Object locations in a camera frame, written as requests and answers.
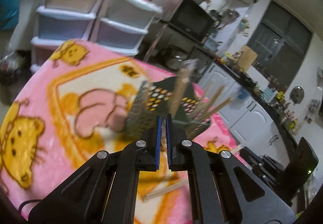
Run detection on chopsticks diagonal pair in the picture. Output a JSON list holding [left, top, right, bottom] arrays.
[[142, 179, 188, 201]]

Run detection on white kitchen cabinets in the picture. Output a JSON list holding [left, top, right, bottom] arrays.
[[198, 63, 290, 166]]

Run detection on dark kitchen window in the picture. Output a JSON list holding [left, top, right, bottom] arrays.
[[247, 2, 313, 87]]

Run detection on chopsticks in caddy right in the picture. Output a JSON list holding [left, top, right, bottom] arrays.
[[188, 80, 233, 123]]

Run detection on chopsticks in caddy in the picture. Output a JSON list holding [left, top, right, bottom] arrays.
[[188, 80, 233, 123], [168, 59, 198, 118]]

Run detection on chopsticks in caddy middle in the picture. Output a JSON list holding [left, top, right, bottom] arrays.
[[168, 59, 198, 118]]

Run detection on wooden cutting board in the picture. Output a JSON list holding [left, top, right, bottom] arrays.
[[238, 45, 258, 73]]

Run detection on steel cooking pot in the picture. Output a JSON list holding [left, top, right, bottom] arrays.
[[165, 47, 188, 71]]

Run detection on black trash bag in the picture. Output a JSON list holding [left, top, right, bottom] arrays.
[[1, 51, 27, 105]]

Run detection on metal shelf rack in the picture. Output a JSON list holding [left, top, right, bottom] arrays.
[[135, 22, 216, 83]]

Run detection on right plastic drawer tower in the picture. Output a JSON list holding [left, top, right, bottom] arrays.
[[89, 0, 163, 57]]

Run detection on plastic drawer tower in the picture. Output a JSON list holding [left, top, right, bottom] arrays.
[[31, 0, 103, 73], [89, 0, 163, 57]]

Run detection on black microwave oven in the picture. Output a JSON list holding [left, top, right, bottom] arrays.
[[153, 0, 215, 43]]

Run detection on left plastic drawer tower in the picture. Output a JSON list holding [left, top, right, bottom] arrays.
[[31, 0, 103, 73]]

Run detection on blue bag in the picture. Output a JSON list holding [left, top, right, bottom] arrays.
[[0, 0, 20, 32]]

